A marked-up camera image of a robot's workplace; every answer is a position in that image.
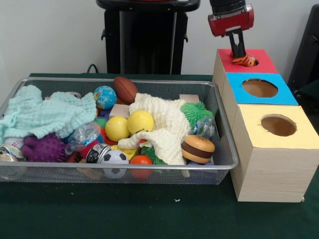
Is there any wooden box with three holes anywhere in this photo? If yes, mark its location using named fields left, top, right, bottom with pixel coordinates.
left=212, top=48, right=319, bottom=203

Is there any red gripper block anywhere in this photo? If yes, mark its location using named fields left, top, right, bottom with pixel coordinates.
left=208, top=4, right=255, bottom=57

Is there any black looped cable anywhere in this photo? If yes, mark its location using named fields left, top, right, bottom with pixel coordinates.
left=86, top=63, right=100, bottom=74

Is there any orange tiger plush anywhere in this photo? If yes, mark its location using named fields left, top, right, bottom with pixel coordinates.
left=232, top=55, right=257, bottom=67

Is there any black chair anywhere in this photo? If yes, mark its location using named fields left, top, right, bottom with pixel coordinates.
left=288, top=4, right=319, bottom=93

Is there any dark green side table cloth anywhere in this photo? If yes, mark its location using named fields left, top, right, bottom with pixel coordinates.
left=293, top=79, right=319, bottom=136

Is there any black white soccer ball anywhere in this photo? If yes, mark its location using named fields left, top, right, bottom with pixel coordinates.
left=101, top=150, right=130, bottom=179

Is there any green spiky rubber ball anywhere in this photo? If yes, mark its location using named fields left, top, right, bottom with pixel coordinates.
left=180, top=101, right=214, bottom=125

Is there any shallow silver mesh bin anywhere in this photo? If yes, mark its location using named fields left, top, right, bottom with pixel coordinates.
left=0, top=77, right=239, bottom=185

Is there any toy hamburger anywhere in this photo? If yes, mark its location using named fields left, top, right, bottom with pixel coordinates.
left=180, top=135, right=216, bottom=164

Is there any orange red ball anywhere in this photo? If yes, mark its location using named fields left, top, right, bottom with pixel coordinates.
left=129, top=154, right=153, bottom=180

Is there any brown toy football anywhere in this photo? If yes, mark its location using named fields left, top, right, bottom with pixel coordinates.
left=113, top=76, right=139, bottom=105

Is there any yellow tennis ball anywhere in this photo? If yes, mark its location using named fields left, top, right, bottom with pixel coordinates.
left=104, top=117, right=131, bottom=142

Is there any blue globe ball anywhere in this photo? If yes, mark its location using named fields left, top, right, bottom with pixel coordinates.
left=93, top=86, right=117, bottom=110

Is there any mint green waffle cloth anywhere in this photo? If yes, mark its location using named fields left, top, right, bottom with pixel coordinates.
left=0, top=84, right=97, bottom=144

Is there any yellow smiley ball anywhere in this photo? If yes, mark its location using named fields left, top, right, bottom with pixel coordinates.
left=127, top=110, right=155, bottom=135

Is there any cream waffle cloth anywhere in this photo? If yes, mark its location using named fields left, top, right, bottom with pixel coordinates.
left=117, top=93, right=194, bottom=165

